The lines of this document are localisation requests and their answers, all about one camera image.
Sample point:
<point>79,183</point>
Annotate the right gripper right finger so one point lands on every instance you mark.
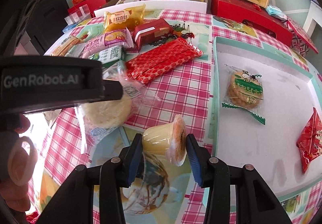
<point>198,159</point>

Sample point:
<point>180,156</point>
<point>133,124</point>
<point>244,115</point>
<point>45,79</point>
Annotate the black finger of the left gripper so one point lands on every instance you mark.
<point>113,90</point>

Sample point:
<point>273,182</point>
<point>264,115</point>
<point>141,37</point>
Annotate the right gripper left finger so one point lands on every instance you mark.
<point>131,160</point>

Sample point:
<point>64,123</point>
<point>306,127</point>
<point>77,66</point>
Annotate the white round cake packet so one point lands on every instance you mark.
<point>99,119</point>

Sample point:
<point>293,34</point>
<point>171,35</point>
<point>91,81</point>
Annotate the yellow pudding jelly cup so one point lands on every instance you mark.
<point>168,140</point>

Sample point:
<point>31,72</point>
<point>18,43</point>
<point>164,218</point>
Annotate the pink swiss roll packet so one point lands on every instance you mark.
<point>119,37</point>

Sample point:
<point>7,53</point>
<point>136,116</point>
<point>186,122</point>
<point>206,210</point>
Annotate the person's left hand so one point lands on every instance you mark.
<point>15,196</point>

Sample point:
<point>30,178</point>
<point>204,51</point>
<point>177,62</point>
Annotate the green white snack packet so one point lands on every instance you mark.
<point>110,56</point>

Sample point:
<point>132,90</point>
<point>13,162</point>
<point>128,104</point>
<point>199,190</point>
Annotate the red patterned flat packet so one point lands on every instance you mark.
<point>154,63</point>

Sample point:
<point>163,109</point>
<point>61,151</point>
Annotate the orange brown biscuit packet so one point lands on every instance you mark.
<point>66,45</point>

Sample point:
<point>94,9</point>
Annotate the checkered picture tablecloth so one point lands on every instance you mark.
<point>186,90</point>

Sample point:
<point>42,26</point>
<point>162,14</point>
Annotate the red white wrapped snack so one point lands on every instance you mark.
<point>150,32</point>

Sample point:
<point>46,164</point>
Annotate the black cabinet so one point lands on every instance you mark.
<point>40,24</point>

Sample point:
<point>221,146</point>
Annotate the yellow soft bread packet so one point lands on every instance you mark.
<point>128,18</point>

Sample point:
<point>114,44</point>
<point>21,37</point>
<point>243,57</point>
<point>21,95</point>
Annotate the green wrapped round cookie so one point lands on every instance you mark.
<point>244,91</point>

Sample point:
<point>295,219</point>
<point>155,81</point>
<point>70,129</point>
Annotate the clear red plastic box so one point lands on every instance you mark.
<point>78,15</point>

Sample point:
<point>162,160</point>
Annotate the white foam board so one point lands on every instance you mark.
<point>194,6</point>

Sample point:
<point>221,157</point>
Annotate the red snack packet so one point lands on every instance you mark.
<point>309,142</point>

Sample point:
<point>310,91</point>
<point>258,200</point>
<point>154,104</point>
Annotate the white foam tray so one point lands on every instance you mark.
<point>266,135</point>

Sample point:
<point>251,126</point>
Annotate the large red gift box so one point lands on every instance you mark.
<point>253,15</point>

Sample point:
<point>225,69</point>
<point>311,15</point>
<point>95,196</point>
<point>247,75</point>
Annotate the red patterned box lid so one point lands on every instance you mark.
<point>300,40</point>

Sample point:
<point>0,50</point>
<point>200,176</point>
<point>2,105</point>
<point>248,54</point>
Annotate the light blue tissue packet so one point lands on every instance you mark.
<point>276,12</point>

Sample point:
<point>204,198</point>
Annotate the white table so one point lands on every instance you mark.
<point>314,17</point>

